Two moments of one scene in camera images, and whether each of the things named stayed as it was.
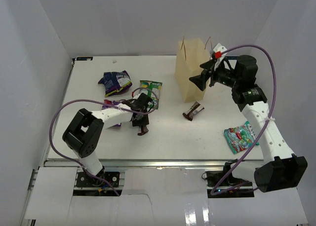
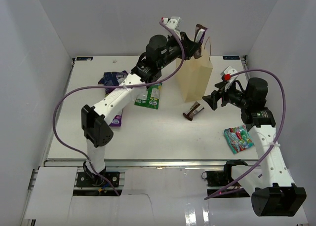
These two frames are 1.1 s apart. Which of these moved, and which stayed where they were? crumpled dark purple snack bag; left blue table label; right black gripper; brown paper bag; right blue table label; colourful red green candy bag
Moved: right black gripper
Stayed: left blue table label; brown paper bag; right blue table label; crumpled dark purple snack bag; colourful red green candy bag
